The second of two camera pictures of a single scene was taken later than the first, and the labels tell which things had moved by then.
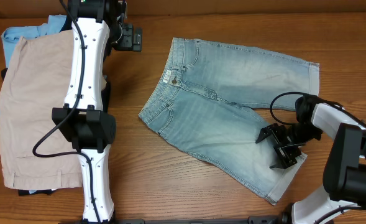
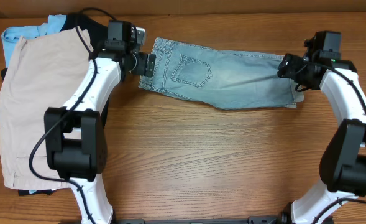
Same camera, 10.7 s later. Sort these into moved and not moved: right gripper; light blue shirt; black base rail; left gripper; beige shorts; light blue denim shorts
Moved: light blue denim shorts; left gripper; right gripper
Not moved: beige shorts; black base rail; light blue shirt
